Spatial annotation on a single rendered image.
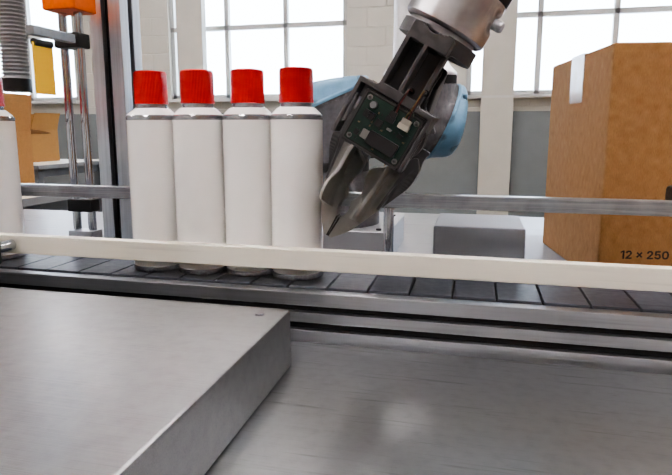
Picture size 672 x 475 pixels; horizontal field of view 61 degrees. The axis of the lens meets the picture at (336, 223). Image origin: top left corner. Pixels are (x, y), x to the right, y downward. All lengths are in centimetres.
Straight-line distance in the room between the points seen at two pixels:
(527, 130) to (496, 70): 65
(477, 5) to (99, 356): 38
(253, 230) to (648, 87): 45
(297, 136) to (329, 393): 24
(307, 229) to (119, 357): 23
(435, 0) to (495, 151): 533
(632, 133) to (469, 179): 523
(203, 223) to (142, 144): 10
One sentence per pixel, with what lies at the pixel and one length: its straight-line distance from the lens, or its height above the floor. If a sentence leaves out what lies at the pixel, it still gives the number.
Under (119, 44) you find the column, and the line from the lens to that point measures 81.
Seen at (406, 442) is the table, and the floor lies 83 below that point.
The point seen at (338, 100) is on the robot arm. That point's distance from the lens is 88.
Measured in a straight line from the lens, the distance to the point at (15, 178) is 75.
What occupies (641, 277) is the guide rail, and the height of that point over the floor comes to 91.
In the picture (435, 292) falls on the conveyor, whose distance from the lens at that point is 53.
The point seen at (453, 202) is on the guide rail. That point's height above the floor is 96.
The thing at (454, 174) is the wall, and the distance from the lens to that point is 593.
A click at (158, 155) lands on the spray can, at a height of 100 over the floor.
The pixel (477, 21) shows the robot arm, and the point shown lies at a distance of 51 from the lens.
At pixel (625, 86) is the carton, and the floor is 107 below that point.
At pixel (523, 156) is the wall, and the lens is 593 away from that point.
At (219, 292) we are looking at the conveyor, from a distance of 56.
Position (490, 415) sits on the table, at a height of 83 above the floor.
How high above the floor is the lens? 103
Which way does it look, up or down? 9 degrees down
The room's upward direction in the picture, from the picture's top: straight up
